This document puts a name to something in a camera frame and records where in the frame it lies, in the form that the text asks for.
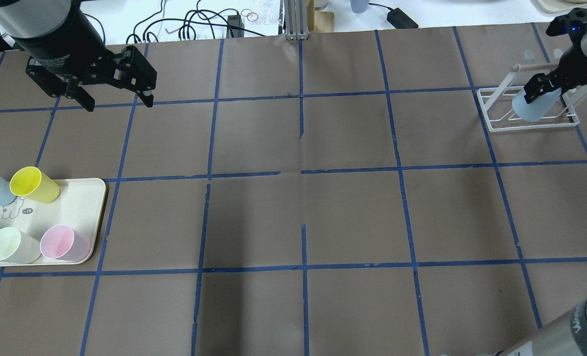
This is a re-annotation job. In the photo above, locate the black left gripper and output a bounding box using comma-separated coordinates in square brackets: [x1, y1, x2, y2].
[7, 0, 157, 112]

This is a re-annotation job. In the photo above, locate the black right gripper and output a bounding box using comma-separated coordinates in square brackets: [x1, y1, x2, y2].
[524, 7, 587, 103]

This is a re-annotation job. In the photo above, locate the light blue plastic cup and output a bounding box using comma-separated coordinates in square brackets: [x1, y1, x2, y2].
[509, 88, 562, 123]

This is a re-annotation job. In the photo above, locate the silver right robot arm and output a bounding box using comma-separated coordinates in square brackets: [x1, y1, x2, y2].
[480, 7, 587, 356]

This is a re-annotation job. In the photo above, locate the yellow plastic cup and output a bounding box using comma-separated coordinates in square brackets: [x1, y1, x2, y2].
[9, 167, 61, 204]

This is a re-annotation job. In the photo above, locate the pink plastic cup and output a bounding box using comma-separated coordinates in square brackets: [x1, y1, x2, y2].
[39, 224, 92, 262]

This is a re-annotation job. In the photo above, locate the pale green plastic cup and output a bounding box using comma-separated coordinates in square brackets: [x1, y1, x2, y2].
[0, 227, 41, 264]

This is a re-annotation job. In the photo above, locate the light blue cup on desk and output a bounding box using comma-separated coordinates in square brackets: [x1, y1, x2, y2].
[350, 0, 370, 14]

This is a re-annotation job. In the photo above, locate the cream serving tray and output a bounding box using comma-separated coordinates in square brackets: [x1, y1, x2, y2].
[0, 178, 107, 265]

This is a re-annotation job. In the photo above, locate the black power adapter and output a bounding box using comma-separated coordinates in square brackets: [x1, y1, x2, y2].
[386, 7, 419, 29]

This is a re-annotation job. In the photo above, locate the wooden mug tree stand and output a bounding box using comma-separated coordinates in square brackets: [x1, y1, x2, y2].
[303, 0, 335, 33]

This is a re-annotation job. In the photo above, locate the white wire cup rack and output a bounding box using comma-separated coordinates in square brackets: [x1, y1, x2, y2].
[477, 50, 587, 133]

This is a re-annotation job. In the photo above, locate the aluminium frame post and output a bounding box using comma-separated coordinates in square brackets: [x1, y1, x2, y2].
[282, 0, 309, 41]

